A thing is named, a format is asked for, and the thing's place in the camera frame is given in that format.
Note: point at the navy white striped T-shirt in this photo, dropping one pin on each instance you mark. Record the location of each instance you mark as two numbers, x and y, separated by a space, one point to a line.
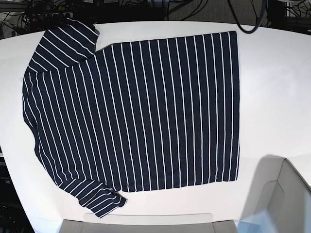
133 116

